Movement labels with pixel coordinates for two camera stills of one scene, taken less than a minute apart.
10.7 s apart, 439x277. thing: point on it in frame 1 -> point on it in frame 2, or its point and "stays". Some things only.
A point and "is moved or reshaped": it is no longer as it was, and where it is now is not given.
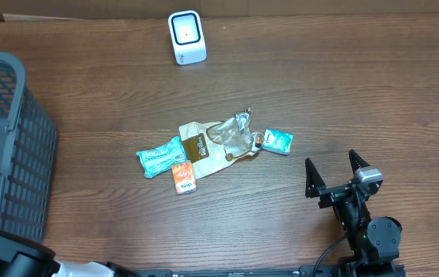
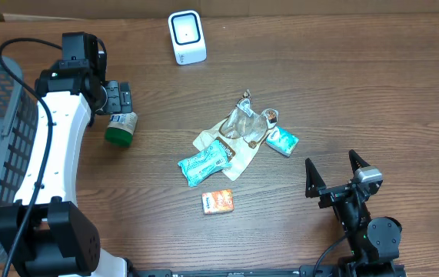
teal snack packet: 161,158 -> 206,164
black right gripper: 315,187 stays
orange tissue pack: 184,177 -> 217,201
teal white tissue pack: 277,141 is moved or reshaped
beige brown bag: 211,146 -> 242,134
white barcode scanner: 187,37 stays
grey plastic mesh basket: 14,145 stays
